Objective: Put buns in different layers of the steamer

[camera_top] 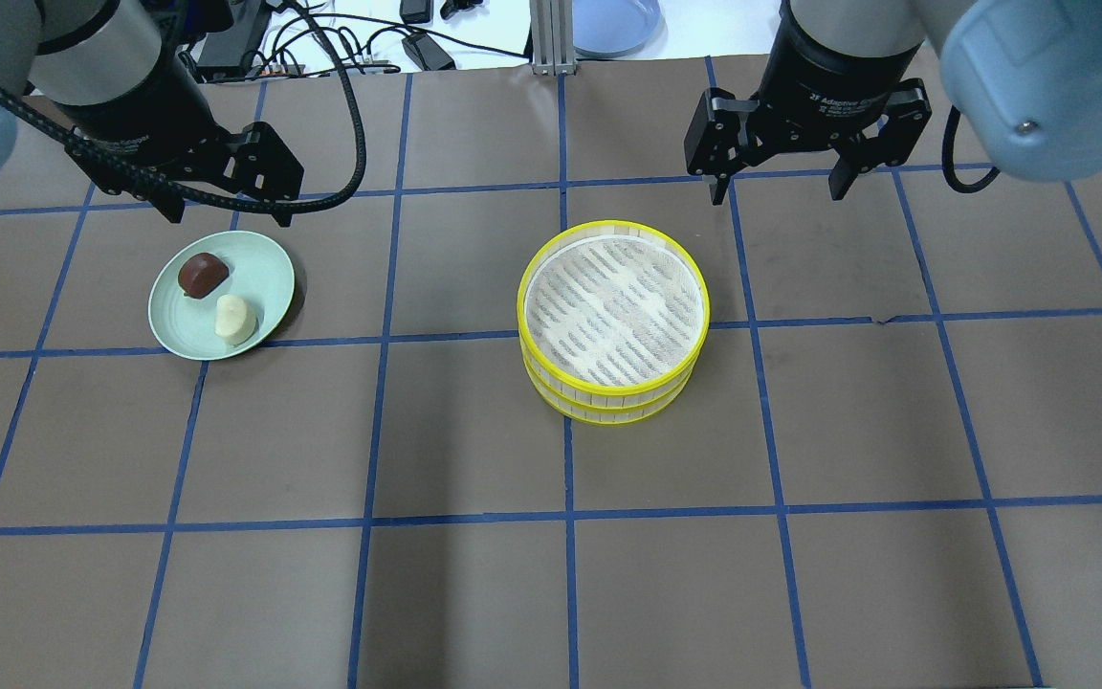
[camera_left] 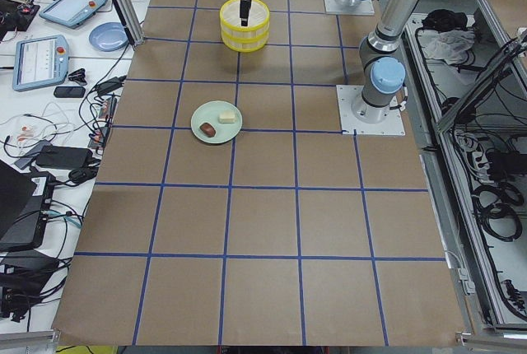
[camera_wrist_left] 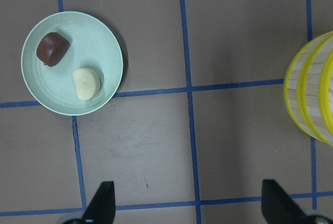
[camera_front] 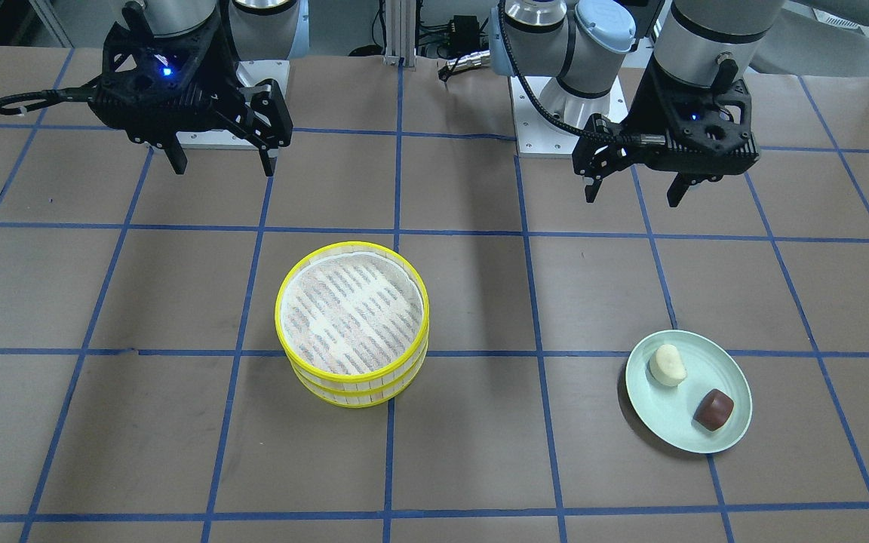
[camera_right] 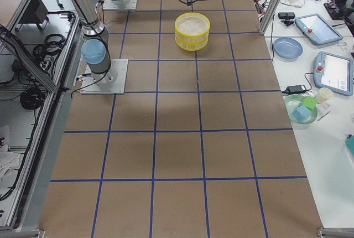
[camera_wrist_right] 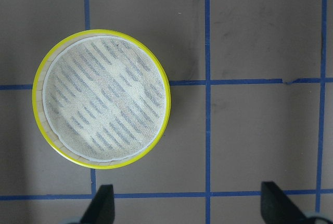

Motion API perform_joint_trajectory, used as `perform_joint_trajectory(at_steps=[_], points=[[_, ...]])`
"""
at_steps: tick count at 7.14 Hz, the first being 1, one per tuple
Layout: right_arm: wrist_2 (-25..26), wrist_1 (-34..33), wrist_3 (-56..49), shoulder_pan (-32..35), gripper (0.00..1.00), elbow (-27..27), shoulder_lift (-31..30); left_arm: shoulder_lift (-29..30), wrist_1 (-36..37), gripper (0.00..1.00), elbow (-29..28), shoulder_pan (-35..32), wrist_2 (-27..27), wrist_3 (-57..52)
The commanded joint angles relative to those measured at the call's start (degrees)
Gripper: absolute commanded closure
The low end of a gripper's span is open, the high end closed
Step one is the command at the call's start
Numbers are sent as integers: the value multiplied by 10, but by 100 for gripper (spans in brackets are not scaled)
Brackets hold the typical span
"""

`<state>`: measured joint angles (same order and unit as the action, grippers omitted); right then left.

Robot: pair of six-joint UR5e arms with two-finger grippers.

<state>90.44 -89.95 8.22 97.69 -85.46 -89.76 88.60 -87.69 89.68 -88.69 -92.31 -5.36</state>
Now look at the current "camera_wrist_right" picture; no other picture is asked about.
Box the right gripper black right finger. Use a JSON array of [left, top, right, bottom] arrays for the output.
[[261, 181, 314, 224]]

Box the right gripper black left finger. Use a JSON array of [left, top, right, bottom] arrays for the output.
[[80, 184, 115, 224]]

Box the yellow-rimmed steamer layer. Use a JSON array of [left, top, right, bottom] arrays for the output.
[[32, 29, 171, 169]]

